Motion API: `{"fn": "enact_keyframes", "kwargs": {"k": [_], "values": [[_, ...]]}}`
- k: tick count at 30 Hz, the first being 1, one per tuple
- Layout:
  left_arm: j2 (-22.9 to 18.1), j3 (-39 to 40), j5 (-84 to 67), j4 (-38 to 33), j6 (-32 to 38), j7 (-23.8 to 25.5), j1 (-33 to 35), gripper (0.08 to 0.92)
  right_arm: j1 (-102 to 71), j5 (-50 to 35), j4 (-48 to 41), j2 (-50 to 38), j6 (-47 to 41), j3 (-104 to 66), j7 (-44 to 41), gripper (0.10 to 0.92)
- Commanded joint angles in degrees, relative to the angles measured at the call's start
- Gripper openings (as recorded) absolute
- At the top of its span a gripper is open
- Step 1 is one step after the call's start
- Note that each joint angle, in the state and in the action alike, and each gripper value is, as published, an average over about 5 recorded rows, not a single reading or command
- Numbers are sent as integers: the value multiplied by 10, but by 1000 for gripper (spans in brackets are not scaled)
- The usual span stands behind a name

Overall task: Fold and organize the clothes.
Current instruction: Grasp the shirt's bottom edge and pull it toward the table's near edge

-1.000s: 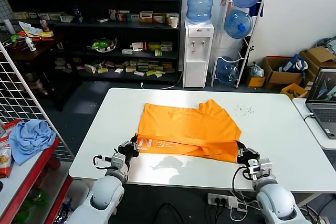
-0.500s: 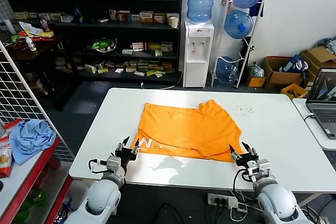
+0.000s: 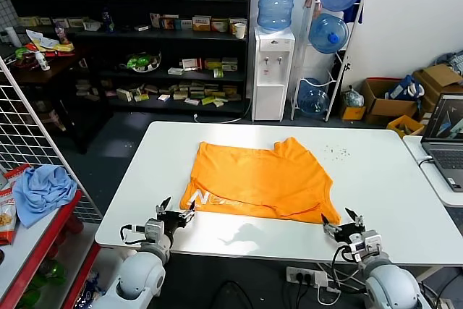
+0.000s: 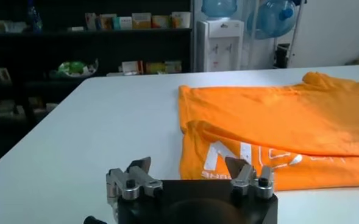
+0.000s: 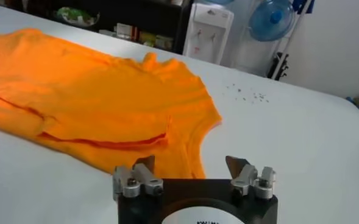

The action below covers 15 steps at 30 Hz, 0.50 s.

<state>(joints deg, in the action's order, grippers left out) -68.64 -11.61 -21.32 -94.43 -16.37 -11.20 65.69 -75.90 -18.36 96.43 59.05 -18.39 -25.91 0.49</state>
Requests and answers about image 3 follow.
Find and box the white water dispenser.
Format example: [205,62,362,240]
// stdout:
[252,26,296,122]

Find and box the black shelf unit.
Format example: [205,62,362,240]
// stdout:
[0,0,253,114]

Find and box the white wire grid panel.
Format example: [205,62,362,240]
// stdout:
[0,56,104,223]

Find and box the red and white cart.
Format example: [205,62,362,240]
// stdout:
[0,164,102,309]

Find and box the stacked brown cardboard box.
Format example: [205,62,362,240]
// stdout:
[413,64,463,122]

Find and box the blue shopping bag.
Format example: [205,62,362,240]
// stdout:
[385,75,425,101]

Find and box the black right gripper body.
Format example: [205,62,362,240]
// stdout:
[334,222,365,243]

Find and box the orange t-shirt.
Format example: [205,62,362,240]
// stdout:
[179,137,342,226]

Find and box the pink drink bottle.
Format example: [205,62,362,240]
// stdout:
[54,22,70,45]

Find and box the grey blue clothes pile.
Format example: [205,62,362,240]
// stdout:
[432,49,463,75]

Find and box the small white side table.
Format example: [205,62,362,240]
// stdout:
[402,135,463,208]

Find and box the small white plastic bottle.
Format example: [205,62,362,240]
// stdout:
[35,51,51,72]

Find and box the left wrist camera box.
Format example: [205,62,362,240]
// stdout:
[143,218,166,243]

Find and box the open brown cardboard box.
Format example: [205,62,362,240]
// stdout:
[360,77,419,125]

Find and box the red white snack bag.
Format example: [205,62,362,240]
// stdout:
[0,164,32,245]

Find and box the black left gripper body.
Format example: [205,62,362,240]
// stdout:
[158,209,191,237]

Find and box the white power strip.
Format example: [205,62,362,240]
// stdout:
[286,266,328,288]

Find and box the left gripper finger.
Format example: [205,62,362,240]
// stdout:
[156,196,172,218]
[182,199,197,220]

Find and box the white floor power cable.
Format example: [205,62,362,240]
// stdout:
[193,98,253,124]

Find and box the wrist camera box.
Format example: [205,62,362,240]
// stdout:
[143,218,166,243]
[349,229,383,263]

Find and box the white metal jug rack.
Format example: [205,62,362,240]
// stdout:
[290,0,365,123]

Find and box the green plastic bottle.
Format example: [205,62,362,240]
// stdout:
[35,260,68,287]

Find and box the bowl with green bag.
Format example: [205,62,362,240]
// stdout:
[120,51,162,73]

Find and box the orange white medicine box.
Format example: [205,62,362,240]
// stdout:
[192,15,212,32]

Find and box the empty blue water jug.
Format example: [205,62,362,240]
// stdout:
[298,77,331,118]

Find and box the light blue crumpled cloth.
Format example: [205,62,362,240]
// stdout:
[12,164,78,229]

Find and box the grey plastic bag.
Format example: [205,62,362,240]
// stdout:
[342,85,365,109]

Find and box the blue snack packet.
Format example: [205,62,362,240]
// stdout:
[74,271,109,309]

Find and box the white cylinder container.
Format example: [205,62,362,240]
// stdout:
[4,26,22,48]

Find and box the dark wooden table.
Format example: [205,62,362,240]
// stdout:
[0,44,113,154]

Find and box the pile of papers and packets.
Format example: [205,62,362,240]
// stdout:
[25,29,75,53]

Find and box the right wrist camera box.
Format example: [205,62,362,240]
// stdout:
[349,229,383,263]

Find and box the dark blue bottle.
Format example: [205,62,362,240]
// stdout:
[101,7,116,33]

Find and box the black floor cable loop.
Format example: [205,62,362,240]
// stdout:
[208,279,254,309]

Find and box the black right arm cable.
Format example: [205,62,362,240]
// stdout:
[331,243,366,294]

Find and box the upright blue water jug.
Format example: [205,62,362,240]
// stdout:
[256,0,299,33]

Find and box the large white table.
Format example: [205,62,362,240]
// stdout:
[94,120,463,276]

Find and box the yellow plastic bin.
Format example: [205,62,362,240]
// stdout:
[386,114,425,139]

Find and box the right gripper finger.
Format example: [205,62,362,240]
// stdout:
[344,207,364,230]
[320,212,341,236]

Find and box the grey open laptop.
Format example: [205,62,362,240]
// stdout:
[421,93,463,193]

